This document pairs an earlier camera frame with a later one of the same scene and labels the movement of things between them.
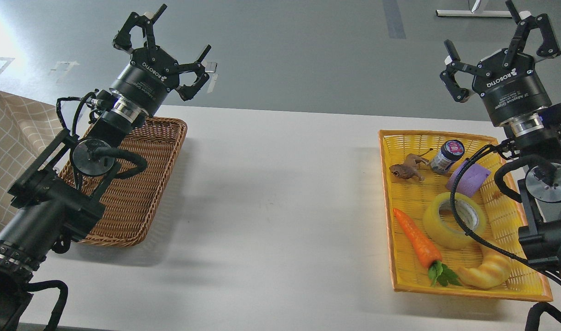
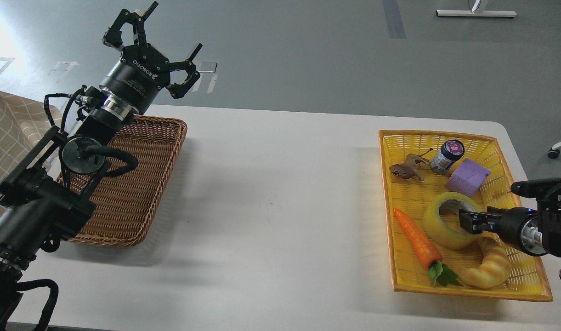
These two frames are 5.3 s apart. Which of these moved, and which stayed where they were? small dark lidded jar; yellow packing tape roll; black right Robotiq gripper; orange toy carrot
Moved: black right Robotiq gripper
Stayed: small dark lidded jar; orange toy carrot; yellow packing tape roll
